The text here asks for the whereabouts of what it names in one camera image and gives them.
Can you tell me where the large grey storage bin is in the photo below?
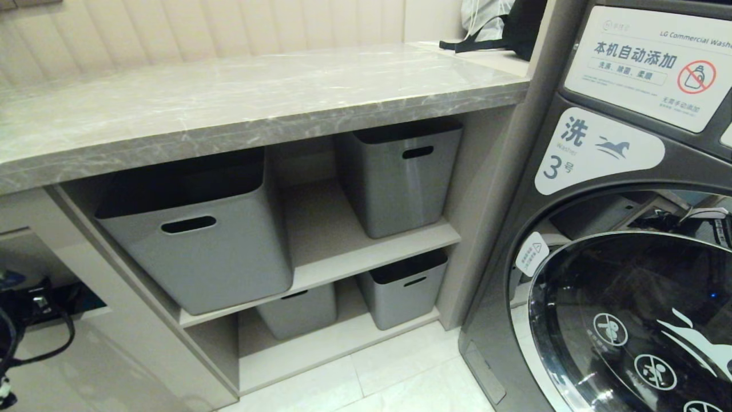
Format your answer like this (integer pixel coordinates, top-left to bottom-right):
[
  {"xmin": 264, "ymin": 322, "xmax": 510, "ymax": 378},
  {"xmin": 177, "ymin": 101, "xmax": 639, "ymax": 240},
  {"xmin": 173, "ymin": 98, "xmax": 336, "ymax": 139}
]
[{"xmin": 94, "ymin": 148, "xmax": 294, "ymax": 316}]

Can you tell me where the black cable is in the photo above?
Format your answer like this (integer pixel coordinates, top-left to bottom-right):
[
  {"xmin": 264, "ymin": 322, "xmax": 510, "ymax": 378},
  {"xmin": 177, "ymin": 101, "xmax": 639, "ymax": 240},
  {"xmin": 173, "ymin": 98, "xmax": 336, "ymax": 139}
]
[{"xmin": 0, "ymin": 306, "xmax": 77, "ymax": 408}]

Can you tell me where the black bag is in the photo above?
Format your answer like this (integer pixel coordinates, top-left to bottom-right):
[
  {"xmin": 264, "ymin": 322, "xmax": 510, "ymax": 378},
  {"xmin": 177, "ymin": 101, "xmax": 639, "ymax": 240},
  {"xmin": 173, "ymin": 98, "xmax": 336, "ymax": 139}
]
[{"xmin": 439, "ymin": 0, "xmax": 548, "ymax": 62}]

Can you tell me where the round washing machine door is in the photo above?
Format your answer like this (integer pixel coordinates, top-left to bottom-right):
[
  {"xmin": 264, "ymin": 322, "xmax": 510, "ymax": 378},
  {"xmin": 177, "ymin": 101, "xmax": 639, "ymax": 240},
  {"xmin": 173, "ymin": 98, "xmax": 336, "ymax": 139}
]
[{"xmin": 508, "ymin": 189, "xmax": 732, "ymax": 412}]

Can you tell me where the small grey storage bin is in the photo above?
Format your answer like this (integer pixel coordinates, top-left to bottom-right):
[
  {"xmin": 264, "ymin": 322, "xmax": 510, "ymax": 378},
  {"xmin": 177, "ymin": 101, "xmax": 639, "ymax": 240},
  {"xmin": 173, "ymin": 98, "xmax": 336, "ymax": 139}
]
[
  {"xmin": 356, "ymin": 248, "xmax": 449, "ymax": 331},
  {"xmin": 256, "ymin": 283, "xmax": 338, "ymax": 340}
]

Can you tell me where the tall grey storage bin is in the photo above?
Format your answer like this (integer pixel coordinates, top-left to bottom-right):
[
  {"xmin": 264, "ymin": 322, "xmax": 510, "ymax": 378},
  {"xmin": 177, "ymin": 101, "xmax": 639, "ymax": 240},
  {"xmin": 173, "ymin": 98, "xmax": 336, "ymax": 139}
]
[{"xmin": 336, "ymin": 117, "xmax": 464, "ymax": 240}]

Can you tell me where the grey washing machine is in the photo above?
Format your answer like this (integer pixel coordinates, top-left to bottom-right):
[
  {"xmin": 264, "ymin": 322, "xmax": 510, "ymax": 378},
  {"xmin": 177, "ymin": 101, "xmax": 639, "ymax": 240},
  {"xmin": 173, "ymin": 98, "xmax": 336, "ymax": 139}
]
[{"xmin": 459, "ymin": 0, "xmax": 732, "ymax": 412}]

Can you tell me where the beige counter cabinet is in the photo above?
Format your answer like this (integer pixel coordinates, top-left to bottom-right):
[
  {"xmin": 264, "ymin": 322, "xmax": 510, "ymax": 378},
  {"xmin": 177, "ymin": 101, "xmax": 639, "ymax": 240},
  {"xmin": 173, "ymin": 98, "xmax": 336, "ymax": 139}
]
[{"xmin": 0, "ymin": 41, "xmax": 532, "ymax": 412}]

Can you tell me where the pale grey cloth bag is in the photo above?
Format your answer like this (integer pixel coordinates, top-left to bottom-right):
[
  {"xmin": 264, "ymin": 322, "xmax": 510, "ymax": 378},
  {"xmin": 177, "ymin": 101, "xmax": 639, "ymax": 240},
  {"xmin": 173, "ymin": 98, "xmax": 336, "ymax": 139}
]
[{"xmin": 460, "ymin": 0, "xmax": 515, "ymax": 43}]

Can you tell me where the glossy beige cabinet door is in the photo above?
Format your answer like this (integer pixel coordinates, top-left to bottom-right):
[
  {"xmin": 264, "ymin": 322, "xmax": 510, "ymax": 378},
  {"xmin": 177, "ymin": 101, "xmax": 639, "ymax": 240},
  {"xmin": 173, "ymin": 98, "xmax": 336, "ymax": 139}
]
[{"xmin": 0, "ymin": 306, "xmax": 238, "ymax": 412}]

